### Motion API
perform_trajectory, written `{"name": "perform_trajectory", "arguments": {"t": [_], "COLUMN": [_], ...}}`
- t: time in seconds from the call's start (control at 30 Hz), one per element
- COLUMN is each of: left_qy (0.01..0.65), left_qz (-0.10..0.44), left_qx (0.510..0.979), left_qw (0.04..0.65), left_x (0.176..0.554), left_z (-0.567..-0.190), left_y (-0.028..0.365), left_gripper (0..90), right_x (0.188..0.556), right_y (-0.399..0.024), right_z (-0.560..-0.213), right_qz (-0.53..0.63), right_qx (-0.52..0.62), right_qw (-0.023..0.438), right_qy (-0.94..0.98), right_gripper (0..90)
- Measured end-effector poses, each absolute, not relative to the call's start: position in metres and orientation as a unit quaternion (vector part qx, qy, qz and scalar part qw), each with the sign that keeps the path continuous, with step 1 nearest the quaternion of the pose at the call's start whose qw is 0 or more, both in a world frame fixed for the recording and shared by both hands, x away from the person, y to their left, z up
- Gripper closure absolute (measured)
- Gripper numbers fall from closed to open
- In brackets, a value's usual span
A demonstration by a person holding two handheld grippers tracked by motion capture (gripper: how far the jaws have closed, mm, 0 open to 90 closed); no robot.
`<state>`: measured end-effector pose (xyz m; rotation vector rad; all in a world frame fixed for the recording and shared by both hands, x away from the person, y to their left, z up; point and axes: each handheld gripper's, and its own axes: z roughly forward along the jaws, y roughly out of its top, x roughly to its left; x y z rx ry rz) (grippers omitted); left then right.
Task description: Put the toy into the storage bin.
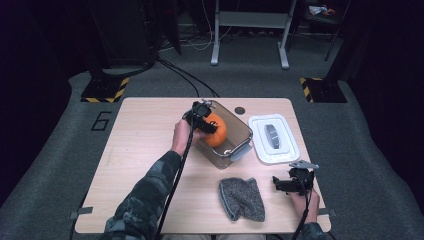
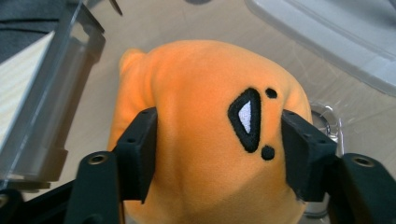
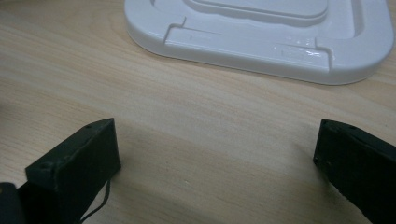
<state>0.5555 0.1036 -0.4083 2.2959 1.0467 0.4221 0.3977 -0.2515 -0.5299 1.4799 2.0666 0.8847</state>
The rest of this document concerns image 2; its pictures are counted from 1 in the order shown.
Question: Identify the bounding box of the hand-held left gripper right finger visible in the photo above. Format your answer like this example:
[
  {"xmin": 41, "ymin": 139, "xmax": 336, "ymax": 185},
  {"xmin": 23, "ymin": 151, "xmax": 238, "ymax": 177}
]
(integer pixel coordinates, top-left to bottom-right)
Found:
[{"xmin": 280, "ymin": 108, "xmax": 339, "ymax": 203}]

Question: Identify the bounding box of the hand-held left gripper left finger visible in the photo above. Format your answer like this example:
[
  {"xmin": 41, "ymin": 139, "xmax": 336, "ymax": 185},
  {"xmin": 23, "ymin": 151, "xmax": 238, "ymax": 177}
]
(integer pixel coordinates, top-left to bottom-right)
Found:
[{"xmin": 112, "ymin": 106, "xmax": 158, "ymax": 204}]

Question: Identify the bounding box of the orange plush toy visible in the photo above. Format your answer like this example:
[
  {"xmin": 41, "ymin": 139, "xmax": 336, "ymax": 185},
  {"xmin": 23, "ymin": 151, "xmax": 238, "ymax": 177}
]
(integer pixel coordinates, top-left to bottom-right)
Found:
[{"xmin": 106, "ymin": 39, "xmax": 313, "ymax": 224}]

